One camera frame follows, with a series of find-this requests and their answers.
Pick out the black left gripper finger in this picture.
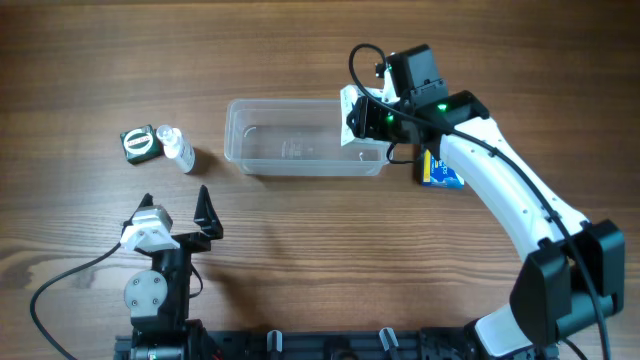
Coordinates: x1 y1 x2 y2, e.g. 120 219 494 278
123 193 153 224
194 185 223 236

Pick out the white medicine packet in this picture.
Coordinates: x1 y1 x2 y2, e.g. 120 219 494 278
340 85 389 147

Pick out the blue VapoDrops box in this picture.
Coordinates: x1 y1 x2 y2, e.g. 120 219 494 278
417 150 465 189

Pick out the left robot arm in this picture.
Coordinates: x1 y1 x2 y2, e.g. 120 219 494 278
114 186 224 360

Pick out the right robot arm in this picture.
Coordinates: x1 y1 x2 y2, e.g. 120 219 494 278
340 85 625 359

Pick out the clear plastic container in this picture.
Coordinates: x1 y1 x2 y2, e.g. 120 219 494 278
224 99 388 177

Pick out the green Zam-Buk box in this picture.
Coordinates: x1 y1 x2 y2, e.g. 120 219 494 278
120 124 163 165

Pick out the white spray bottle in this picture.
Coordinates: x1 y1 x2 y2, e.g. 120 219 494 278
156 125 196 173

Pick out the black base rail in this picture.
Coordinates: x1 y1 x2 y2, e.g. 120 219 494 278
113 327 561 360

